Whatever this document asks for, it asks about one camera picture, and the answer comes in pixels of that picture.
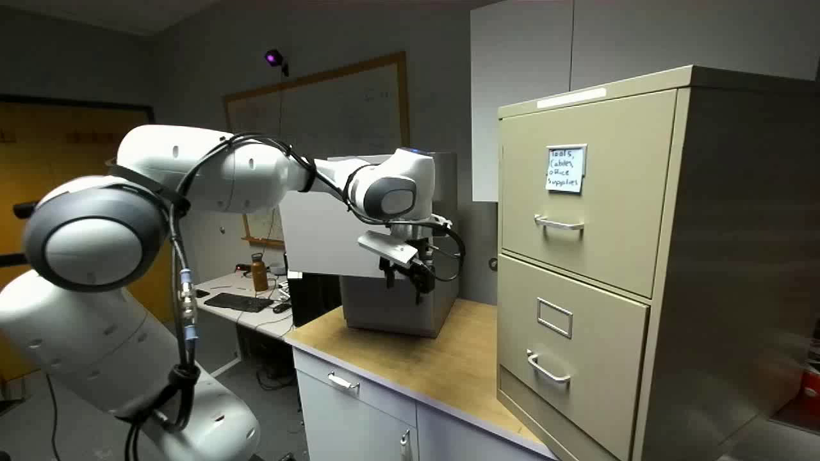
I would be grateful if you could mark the white cabinet with wooden top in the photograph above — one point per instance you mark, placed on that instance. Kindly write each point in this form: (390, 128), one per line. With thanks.
(410, 358)

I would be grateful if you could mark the beige metal file cabinet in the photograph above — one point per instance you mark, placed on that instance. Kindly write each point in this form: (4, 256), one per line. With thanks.
(734, 272)

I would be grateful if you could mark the silver wrist camera bar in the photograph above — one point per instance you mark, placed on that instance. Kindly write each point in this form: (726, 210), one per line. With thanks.
(385, 249)

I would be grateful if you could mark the white office desk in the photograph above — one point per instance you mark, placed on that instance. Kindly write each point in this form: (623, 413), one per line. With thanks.
(248, 318)

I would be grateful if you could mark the white handwritten label card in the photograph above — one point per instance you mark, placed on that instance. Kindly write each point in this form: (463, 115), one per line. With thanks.
(565, 167)

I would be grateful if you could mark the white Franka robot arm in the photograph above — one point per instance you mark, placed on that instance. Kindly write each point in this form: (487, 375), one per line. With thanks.
(104, 230)

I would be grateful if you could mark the beige labelled cabinet drawer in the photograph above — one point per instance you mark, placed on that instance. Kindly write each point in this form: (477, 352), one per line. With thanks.
(591, 256)

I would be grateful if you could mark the red object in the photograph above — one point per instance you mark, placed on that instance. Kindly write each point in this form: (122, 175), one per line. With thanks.
(810, 385)

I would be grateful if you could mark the wall camera with purple light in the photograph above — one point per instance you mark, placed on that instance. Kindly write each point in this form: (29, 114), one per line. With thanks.
(276, 60)

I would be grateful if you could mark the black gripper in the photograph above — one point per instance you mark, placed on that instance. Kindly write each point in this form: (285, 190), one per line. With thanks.
(415, 266)

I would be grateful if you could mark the yellow wooden door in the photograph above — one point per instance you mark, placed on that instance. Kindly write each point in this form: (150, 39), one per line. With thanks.
(52, 143)

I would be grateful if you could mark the black computer case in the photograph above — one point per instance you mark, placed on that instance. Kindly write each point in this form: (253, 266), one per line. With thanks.
(314, 297)

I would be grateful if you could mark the beige unlabelled cabinet drawer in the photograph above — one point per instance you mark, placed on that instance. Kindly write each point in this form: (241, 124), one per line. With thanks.
(591, 375)

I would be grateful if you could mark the wood framed bulletin board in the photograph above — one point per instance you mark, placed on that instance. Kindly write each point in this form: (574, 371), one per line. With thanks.
(342, 110)

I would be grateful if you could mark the brown bottle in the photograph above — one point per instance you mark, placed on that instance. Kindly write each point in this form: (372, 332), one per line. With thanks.
(260, 274)

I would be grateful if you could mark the black computer keyboard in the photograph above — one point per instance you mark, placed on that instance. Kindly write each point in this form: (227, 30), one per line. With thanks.
(240, 299)

